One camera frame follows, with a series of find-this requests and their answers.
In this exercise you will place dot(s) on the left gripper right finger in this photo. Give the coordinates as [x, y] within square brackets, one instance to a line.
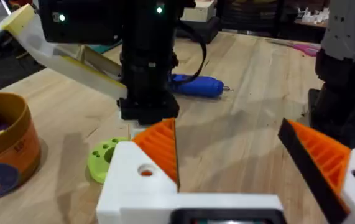
[335, 168]

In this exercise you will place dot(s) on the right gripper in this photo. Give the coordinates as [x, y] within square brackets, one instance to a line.
[147, 62]

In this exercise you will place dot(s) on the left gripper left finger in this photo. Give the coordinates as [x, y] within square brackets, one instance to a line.
[133, 174]

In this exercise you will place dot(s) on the blue electric screwdriver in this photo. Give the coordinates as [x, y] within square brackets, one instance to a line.
[199, 85]

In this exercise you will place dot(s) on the green disc with holes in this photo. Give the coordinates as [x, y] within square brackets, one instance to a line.
[101, 160]

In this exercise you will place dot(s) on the black box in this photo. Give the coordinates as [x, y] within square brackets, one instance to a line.
[200, 29]

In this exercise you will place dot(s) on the pink scissors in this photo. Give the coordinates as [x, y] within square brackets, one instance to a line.
[304, 48]

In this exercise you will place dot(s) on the orange tub with toys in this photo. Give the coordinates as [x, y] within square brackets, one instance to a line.
[4, 146]

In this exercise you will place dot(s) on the beige cardboard box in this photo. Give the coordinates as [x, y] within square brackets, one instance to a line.
[199, 11]

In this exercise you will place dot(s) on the heap of white parts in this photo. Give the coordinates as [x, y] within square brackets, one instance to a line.
[314, 15]

